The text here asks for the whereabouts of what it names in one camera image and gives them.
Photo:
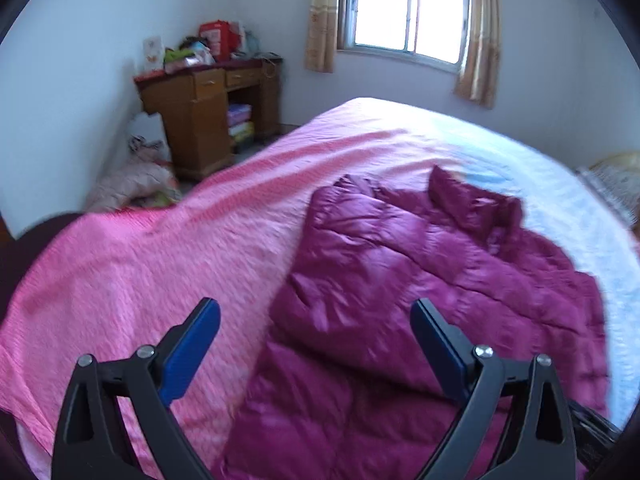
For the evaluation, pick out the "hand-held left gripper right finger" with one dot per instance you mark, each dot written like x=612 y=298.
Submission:
x=440 y=355

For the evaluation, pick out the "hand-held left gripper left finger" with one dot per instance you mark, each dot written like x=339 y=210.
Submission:
x=192 y=350

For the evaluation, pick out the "magenta down jacket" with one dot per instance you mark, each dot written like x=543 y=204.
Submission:
x=375 y=270

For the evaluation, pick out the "pink and blue bedspread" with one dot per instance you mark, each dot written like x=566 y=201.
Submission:
x=150 y=270

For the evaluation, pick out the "white plastic bag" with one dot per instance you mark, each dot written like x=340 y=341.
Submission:
x=147 y=130

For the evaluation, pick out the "stack of colourful boxes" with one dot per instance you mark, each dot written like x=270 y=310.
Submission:
x=240 y=125

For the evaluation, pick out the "brown wooden desk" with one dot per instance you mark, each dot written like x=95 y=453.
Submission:
x=200 y=120

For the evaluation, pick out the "patterned pillow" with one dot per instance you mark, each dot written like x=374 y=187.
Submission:
x=612 y=185

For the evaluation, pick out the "pile of colourful packets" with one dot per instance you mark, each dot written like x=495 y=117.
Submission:
x=187 y=57

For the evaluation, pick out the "white printed card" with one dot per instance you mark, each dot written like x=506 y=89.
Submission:
x=153 y=54

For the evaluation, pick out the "red gift box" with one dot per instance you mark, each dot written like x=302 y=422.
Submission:
x=217 y=37

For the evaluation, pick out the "pale plastic bag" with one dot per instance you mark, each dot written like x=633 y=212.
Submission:
x=250 y=40

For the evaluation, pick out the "beige curtain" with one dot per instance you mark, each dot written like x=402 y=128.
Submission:
x=480 y=35
x=320 y=20

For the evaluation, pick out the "window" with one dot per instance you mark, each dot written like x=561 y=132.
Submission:
x=385 y=5

